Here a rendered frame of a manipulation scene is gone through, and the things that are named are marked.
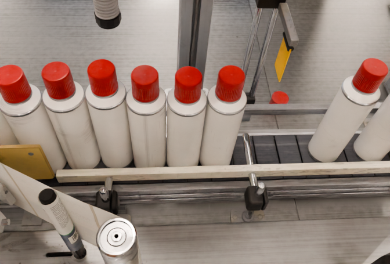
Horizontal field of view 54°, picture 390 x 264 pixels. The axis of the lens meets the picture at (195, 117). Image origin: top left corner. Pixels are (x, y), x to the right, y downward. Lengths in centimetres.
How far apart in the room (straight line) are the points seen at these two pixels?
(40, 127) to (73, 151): 7
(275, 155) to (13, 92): 41
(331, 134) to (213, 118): 20
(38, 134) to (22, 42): 41
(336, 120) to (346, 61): 36
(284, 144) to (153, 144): 24
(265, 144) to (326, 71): 29
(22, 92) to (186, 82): 19
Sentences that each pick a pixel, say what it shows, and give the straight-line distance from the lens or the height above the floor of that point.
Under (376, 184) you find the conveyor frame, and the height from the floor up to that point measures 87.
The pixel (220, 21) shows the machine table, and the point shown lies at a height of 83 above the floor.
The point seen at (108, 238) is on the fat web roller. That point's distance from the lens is 38.
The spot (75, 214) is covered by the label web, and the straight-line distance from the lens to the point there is 46.
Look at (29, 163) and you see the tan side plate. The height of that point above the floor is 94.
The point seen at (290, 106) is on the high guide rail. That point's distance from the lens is 62.
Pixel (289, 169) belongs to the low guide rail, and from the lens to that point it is 61.
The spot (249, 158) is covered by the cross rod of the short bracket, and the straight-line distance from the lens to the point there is 61.
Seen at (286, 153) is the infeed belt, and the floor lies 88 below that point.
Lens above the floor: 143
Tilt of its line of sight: 54 degrees down
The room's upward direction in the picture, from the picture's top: 6 degrees clockwise
